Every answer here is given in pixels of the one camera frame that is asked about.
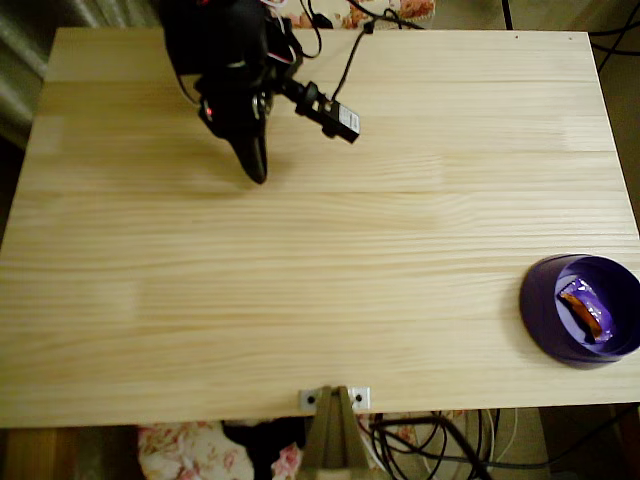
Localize olive camera stand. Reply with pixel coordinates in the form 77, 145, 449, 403
298, 384, 374, 480

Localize black cloth item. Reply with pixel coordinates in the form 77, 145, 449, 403
221, 416, 310, 480

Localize purple bowl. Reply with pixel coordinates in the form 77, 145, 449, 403
518, 253, 640, 371

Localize black camera cable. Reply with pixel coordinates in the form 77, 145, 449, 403
329, 0, 429, 101

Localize wooden frame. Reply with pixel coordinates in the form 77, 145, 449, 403
0, 427, 69, 480

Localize grey metal bracket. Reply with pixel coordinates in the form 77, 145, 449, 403
298, 385, 373, 412

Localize black ball-joint camera mount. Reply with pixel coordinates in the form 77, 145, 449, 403
279, 79, 331, 119

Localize purple orange snack bar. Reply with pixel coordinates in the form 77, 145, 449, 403
557, 278, 616, 345

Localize white cable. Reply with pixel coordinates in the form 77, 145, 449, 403
492, 407, 520, 466

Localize slanting black cable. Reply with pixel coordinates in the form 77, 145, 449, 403
588, 7, 640, 71

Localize black box camera white label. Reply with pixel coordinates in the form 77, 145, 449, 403
312, 97, 363, 146

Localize black looped cable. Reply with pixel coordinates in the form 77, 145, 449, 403
298, 0, 334, 60

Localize red white arm wires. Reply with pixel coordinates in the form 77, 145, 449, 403
259, 0, 304, 66

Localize thin black cable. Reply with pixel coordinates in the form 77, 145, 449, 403
372, 407, 640, 480

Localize floral fabric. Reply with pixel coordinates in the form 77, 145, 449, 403
277, 0, 437, 30
137, 409, 469, 480

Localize thick black cable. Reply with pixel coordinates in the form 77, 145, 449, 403
369, 416, 496, 480

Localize silver pleated mat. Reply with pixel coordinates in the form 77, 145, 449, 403
0, 0, 164, 149

